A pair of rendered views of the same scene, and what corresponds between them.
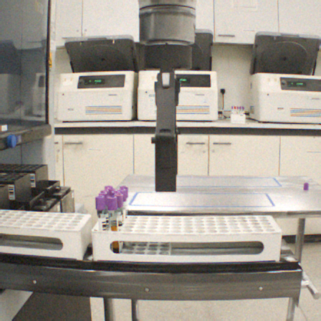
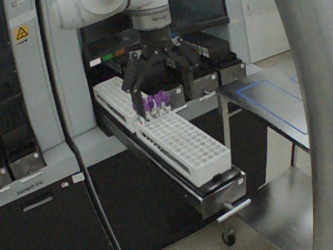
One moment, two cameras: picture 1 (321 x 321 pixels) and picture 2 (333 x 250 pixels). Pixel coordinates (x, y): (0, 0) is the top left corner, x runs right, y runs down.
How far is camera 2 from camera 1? 0.86 m
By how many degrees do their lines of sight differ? 61
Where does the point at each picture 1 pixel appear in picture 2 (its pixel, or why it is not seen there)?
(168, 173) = (139, 106)
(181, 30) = (141, 24)
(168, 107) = (128, 73)
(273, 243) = (193, 173)
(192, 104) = not seen: outside the picture
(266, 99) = not seen: outside the picture
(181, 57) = (147, 39)
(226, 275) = (172, 177)
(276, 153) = not seen: outside the picture
